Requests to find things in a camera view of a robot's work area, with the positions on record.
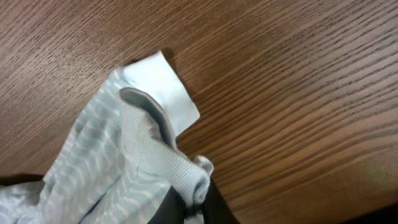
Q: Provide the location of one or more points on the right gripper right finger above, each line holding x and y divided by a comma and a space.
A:
215, 210

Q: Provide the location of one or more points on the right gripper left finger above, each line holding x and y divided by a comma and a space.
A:
171, 209

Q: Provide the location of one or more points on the light blue striped garment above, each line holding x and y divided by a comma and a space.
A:
120, 158

